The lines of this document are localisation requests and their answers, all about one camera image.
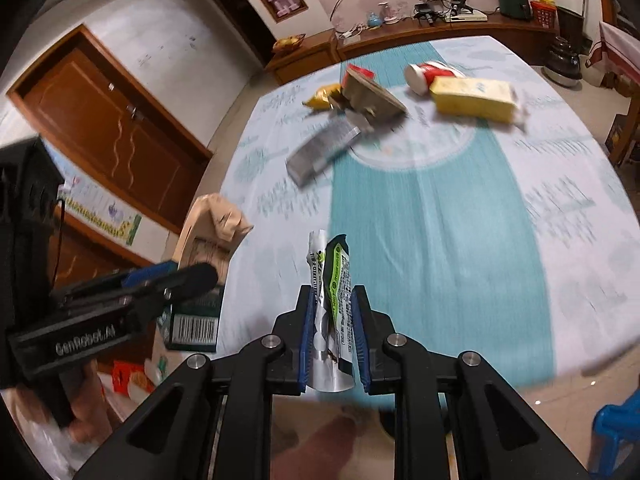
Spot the small blue teapot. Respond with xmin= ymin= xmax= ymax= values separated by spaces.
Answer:
xmin=367 ymin=12 xmax=384 ymax=29

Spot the patterned white teal tablecloth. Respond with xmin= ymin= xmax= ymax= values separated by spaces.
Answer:
xmin=216 ymin=36 xmax=639 ymax=387

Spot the red white paper cup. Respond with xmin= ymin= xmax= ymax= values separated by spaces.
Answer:
xmin=404 ymin=61 xmax=464 ymax=96

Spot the wooden tv cabinet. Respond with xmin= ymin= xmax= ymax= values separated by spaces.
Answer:
xmin=265 ymin=14 xmax=559 ymax=84

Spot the brown wooden door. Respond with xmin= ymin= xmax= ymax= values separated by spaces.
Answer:
xmin=6 ymin=25 xmax=212 ymax=233

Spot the yellow rectangular carton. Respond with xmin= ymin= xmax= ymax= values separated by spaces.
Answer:
xmin=430 ymin=76 xmax=527 ymax=126

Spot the left hand of person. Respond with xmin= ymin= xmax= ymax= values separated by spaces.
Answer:
xmin=13 ymin=360 xmax=112 ymax=444

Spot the yellow crumpled wrapper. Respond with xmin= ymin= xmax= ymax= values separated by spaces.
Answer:
xmin=303 ymin=84 xmax=342 ymax=112

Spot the blue plastic stool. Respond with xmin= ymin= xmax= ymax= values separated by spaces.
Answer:
xmin=592 ymin=390 xmax=639 ymax=479

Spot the silver foil box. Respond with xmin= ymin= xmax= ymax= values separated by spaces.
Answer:
xmin=285 ymin=110 xmax=373 ymax=188

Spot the brown paper cone bag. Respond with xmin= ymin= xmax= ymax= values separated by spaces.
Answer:
xmin=331 ymin=67 xmax=407 ymax=124

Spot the beige green snack pouch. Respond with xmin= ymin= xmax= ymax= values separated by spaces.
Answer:
xmin=158 ymin=192 xmax=255 ymax=354

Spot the yellow fruit bowl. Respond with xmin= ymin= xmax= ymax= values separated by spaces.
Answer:
xmin=272 ymin=34 xmax=306 ymax=56

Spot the red basket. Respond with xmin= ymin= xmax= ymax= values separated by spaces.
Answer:
xmin=530 ymin=0 xmax=556 ymax=29

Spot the dark green bag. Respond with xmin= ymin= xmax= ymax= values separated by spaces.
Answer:
xmin=498 ymin=0 xmax=532 ymax=22

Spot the red cigarette box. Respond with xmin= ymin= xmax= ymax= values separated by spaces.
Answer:
xmin=340 ymin=63 xmax=377 ymax=92

